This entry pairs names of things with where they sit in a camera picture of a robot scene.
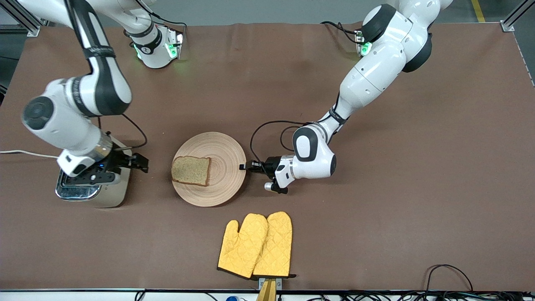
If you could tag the round wooden plate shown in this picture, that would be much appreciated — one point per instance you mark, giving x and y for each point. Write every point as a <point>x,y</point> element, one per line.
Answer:
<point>225,167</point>

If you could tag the aluminium frame post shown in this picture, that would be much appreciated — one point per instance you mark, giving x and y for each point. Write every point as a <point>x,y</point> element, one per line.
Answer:
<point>25,21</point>
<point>512,21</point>

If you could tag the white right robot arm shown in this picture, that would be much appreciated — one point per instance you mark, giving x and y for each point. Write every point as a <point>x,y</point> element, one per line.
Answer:
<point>67,121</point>

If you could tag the small metal bracket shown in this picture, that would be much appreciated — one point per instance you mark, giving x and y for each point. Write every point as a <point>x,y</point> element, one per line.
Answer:
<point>279,283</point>

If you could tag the beige chrome two-slot toaster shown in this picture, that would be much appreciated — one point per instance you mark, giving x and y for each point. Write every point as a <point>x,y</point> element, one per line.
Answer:
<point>117,192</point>

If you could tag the brown table cover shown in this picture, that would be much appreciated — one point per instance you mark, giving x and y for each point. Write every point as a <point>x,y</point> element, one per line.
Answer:
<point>376,188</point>

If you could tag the brown bread slice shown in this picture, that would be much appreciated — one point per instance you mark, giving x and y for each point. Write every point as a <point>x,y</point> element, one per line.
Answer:
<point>191,170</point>

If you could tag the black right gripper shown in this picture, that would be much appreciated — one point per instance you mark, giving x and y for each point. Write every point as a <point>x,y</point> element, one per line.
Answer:
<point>118,160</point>

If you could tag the yellow quilted oven mitt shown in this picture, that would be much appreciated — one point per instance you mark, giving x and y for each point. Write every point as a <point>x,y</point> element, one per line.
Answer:
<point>242,246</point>
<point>276,246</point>

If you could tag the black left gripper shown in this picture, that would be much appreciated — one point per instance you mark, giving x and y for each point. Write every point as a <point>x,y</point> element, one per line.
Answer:
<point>271,164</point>

